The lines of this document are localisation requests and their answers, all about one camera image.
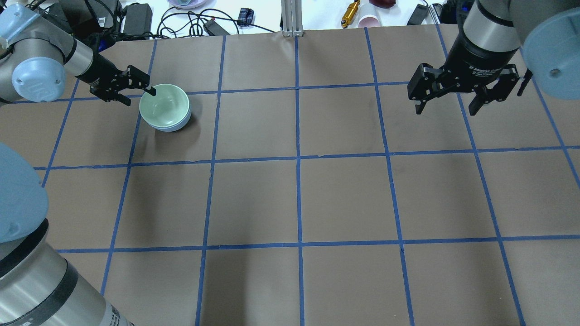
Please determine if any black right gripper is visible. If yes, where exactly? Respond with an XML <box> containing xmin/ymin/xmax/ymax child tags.
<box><xmin>407</xmin><ymin>32</ymin><xmax>519</xmax><ymax>116</ymax></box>

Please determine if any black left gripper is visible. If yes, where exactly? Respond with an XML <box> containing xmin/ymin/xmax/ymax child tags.
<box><xmin>84</xmin><ymin>53</ymin><xmax>157</xmax><ymax>106</ymax></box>

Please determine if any green bowl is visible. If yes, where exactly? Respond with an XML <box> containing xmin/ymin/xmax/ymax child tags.
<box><xmin>139</xmin><ymin>83</ymin><xmax>191</xmax><ymax>127</ymax></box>

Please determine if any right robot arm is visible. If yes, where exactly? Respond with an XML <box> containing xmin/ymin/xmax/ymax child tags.
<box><xmin>407</xmin><ymin>0</ymin><xmax>580</xmax><ymax>116</ymax></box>

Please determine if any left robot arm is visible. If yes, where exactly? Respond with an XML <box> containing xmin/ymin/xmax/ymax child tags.
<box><xmin>1</xmin><ymin>2</ymin><xmax>155</xmax><ymax>326</ymax></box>

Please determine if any blue bowl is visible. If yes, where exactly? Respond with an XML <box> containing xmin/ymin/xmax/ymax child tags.
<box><xmin>143</xmin><ymin>114</ymin><xmax>191</xmax><ymax>132</ymax></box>

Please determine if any black power adapter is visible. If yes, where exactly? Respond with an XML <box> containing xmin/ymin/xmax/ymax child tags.
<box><xmin>122</xmin><ymin>3</ymin><xmax>153</xmax><ymax>40</ymax></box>

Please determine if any purple plate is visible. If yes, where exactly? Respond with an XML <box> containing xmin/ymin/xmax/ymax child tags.
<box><xmin>167</xmin><ymin>0</ymin><xmax>208</xmax><ymax>9</ymax></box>

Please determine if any gold cylindrical tool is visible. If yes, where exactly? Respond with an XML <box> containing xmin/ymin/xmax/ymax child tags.
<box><xmin>340</xmin><ymin>0</ymin><xmax>360</xmax><ymax>29</ymax></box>

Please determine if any aluminium frame post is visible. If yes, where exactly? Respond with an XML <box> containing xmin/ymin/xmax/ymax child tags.
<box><xmin>281</xmin><ymin>0</ymin><xmax>304</xmax><ymax>37</ymax></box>

